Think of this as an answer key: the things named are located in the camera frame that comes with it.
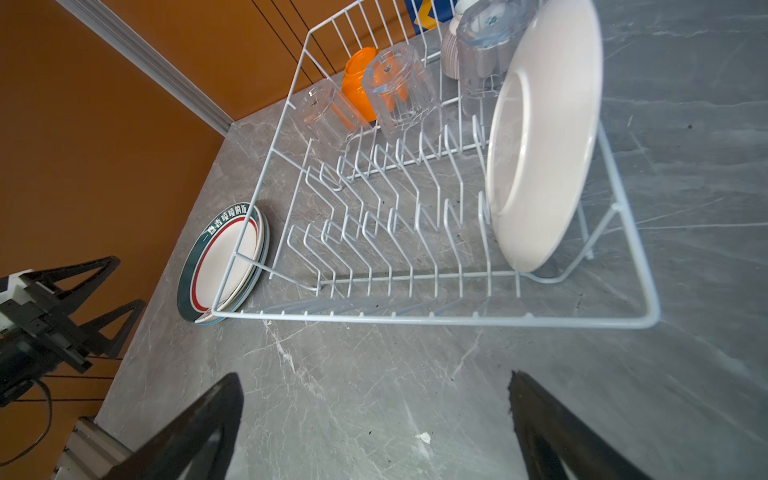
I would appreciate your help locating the orange bowl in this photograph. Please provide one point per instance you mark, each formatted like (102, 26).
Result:
(352, 84)

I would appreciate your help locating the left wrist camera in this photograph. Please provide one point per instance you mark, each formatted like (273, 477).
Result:
(13, 288)

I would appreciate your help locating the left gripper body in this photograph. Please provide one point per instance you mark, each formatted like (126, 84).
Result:
(44, 338)

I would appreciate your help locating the watermelon pattern plate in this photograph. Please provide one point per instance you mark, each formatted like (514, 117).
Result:
(255, 282)

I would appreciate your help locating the aluminium front rail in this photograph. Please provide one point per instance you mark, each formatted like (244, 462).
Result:
(90, 453)

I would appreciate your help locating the clear glass cup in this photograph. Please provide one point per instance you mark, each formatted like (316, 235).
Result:
(488, 35)
(420, 114)
(328, 115)

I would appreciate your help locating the green rimmed white plate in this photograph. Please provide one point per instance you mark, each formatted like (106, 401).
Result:
(210, 264)

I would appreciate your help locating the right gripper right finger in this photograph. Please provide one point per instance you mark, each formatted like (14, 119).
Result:
(555, 443)

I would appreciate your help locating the white small bowl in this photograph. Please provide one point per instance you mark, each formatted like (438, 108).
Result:
(449, 46)

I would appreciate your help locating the white wire dish rack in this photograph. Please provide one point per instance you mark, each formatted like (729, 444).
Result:
(401, 233)

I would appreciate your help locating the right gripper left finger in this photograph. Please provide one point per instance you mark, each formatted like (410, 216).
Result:
(197, 444)

